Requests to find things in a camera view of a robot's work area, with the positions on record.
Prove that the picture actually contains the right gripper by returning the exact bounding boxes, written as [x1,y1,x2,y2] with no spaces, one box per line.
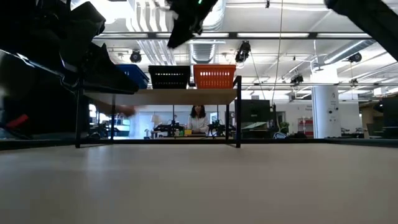
[167,0,218,49]

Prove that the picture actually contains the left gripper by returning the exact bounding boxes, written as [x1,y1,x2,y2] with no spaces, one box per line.
[0,0,140,94]

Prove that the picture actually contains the black plastic basket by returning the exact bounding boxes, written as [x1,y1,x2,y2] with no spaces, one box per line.
[147,65,192,70]
[149,67,190,90]

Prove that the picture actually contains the orange plastic basket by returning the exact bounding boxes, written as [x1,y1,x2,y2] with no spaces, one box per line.
[193,63,237,69]
[193,67,236,90]

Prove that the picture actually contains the blue plastic basket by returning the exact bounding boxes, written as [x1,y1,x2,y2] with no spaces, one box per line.
[0,49,91,138]
[117,63,150,90]

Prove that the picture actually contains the red shelf unit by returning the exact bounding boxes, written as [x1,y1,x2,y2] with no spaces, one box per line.
[297,117,314,137]

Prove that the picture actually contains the white ceiling pipes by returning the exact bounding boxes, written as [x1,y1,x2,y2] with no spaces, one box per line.
[129,0,177,66]

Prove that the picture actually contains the person's hand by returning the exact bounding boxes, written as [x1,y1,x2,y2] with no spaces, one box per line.
[93,100,138,118]

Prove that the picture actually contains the ceiling light strip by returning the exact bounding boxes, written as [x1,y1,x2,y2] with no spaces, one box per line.
[93,30,374,40]

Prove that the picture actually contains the person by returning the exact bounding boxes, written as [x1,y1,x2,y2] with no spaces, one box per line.
[186,105,210,135]

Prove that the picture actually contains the dark cabinet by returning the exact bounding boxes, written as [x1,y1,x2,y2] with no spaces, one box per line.
[381,96,398,139]
[241,99,272,139]

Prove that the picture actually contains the red object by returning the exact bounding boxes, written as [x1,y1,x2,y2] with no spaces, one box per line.
[6,114,29,129]

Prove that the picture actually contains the white column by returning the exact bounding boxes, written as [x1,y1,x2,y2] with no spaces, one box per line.
[311,85,342,139]

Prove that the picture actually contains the silver ceiling duct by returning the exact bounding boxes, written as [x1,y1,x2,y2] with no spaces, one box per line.
[188,0,226,62]

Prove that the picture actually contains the wooden shelf with black frame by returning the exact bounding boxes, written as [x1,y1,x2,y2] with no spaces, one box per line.
[74,75,243,149]

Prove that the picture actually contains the hanging black cable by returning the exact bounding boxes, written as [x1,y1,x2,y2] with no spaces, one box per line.
[271,0,284,106]

